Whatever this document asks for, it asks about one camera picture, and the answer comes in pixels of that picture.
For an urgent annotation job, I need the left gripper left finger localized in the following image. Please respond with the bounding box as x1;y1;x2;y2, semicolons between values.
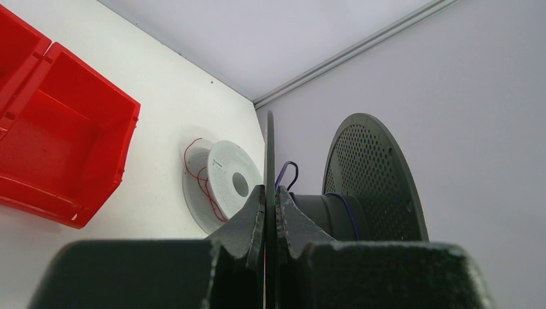
207;185;266;272

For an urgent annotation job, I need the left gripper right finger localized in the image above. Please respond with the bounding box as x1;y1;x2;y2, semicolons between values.
276;186;334;273

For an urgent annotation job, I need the thin red wire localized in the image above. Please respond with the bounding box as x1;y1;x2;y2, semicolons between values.
183;137;229;223

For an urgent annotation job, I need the thin blue wire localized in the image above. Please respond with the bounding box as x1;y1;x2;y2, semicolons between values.
275;160;361;242

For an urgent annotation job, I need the white translucent cable spool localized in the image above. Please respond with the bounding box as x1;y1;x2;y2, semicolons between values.
180;137;263;235

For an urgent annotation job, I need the black cable spool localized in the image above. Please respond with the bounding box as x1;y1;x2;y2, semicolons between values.
264;113;429;308

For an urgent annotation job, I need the red two-compartment bin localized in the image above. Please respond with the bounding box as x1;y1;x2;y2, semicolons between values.
1;7;140;229

